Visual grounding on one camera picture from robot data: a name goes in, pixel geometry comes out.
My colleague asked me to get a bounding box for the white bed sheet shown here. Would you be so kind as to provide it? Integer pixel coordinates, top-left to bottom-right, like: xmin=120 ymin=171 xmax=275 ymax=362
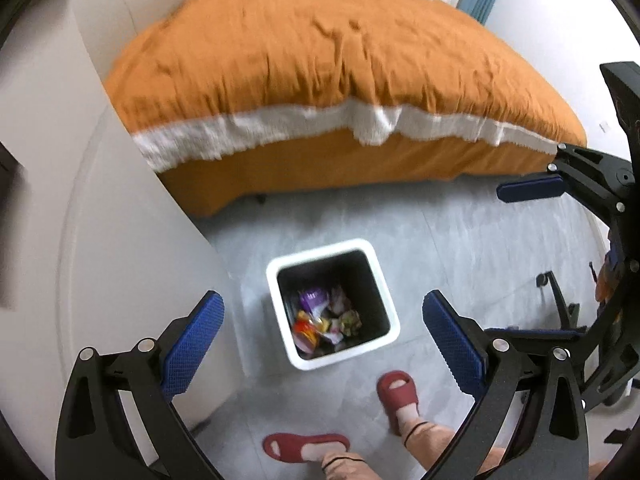
xmin=134 ymin=97 xmax=558 ymax=171

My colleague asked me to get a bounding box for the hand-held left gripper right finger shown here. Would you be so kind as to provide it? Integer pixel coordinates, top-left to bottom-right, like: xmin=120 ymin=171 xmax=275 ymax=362
xmin=422 ymin=290 xmax=593 ymax=480

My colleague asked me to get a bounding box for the person's left leg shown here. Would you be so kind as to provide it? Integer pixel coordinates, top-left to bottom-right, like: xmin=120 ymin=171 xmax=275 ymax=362
xmin=320 ymin=452 xmax=391 ymax=480

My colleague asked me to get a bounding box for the black chair base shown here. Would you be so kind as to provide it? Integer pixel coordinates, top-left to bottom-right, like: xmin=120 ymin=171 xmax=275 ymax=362
xmin=485 ymin=270 xmax=591 ymax=341

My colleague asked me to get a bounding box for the person's leg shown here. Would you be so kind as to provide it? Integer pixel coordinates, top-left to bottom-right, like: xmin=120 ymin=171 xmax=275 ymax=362
xmin=320 ymin=452 xmax=391 ymax=480
xmin=400 ymin=407 xmax=506 ymax=480

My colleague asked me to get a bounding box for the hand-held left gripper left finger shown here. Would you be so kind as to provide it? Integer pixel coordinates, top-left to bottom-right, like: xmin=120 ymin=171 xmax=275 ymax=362
xmin=55 ymin=290 xmax=226 ymax=480

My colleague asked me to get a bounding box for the white cabinet side panel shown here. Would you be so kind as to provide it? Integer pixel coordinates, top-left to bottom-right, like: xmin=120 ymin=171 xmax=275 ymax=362
xmin=0 ymin=25 xmax=223 ymax=461

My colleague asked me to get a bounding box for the red slipper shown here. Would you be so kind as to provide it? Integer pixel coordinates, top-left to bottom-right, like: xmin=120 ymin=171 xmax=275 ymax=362
xmin=376 ymin=371 xmax=421 ymax=436
xmin=262 ymin=432 xmax=351 ymax=463

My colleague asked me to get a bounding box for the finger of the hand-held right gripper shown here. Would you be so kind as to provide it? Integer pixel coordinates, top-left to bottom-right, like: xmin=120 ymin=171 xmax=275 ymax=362
xmin=599 ymin=61 xmax=640 ymax=141
xmin=496 ymin=142 xmax=640 ymax=221

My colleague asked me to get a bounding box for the white waste bin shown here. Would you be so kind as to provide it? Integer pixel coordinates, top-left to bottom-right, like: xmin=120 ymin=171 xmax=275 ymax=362
xmin=266 ymin=238 xmax=401 ymax=372

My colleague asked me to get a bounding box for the person's right leg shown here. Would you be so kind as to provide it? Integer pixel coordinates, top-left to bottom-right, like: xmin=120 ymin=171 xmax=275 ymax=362
xmin=400 ymin=407 xmax=506 ymax=480

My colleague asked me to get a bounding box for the bed with orange cover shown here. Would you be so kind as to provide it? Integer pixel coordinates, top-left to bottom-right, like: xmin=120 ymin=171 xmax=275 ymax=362
xmin=102 ymin=0 xmax=588 ymax=218

